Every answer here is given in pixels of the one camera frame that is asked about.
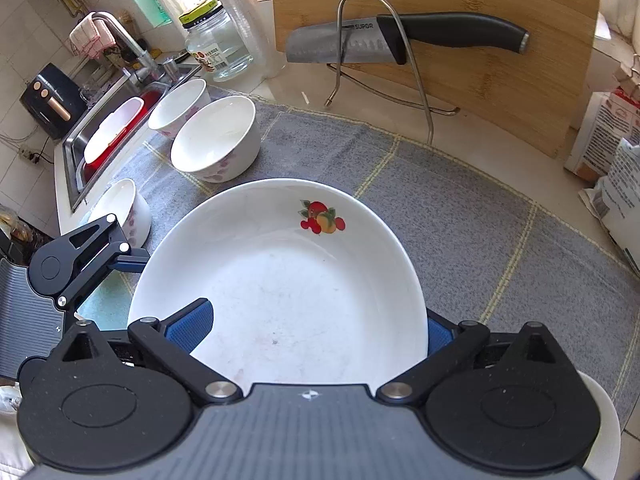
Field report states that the steel kitchen faucet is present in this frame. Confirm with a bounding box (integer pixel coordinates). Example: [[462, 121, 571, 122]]
[[88, 11, 165, 87]]

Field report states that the tall cling film roll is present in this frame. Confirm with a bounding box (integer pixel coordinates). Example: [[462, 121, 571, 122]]
[[220, 0, 285, 78]]

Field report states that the white printed food bag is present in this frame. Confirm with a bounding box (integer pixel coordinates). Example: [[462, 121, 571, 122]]
[[578, 139, 640, 274]]

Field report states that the wire cutting board stand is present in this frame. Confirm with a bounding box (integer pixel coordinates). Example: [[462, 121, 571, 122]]
[[319, 0, 459, 145]]

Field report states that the red wash basin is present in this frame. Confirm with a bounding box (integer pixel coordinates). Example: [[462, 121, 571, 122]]
[[81, 90, 162, 182]]

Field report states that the red checked dish cloth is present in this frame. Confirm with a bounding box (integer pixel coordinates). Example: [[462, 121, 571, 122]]
[[68, 13, 116, 58]]

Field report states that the pink floral bowl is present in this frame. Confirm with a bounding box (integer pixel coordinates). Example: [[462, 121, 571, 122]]
[[148, 78, 210, 139]]

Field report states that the white floral bowl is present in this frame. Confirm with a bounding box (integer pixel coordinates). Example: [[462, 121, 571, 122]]
[[170, 96, 262, 183]]

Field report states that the black toaster appliance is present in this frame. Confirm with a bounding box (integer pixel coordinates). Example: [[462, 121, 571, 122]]
[[20, 63, 88, 140]]

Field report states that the steel kitchen sink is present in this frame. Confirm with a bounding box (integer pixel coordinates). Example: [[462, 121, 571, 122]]
[[61, 64, 199, 210]]

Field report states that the red white paper bag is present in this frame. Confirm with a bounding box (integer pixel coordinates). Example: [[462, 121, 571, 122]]
[[563, 54, 640, 186]]

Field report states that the plain white bowl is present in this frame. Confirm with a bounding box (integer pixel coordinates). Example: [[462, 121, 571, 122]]
[[88, 178, 152, 248]]

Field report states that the white fruit plate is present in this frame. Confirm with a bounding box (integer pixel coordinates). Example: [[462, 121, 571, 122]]
[[129, 179, 427, 389], [580, 372, 620, 480]]

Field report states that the glass jar yellow lid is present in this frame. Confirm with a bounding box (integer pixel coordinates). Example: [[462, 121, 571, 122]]
[[179, 0, 253, 82]]

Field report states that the grey blue dish towel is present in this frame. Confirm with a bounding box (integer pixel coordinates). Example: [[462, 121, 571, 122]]
[[74, 84, 640, 428]]

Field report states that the black handled kitchen knife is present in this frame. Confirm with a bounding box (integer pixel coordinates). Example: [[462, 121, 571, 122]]
[[285, 12, 529, 65]]

